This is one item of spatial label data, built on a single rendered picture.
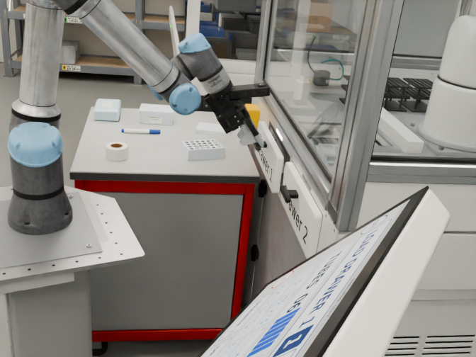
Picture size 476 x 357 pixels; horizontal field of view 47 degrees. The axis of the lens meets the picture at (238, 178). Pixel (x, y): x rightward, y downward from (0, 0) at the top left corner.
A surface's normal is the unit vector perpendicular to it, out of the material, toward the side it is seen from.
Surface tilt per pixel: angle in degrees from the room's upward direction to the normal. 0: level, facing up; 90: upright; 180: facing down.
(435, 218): 40
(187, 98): 93
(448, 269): 90
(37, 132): 10
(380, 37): 90
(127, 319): 90
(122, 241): 0
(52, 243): 3
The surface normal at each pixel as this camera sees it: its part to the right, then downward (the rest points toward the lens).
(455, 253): 0.14, 0.43
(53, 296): 0.43, 0.41
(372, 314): 0.62, -0.51
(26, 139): 0.15, -0.81
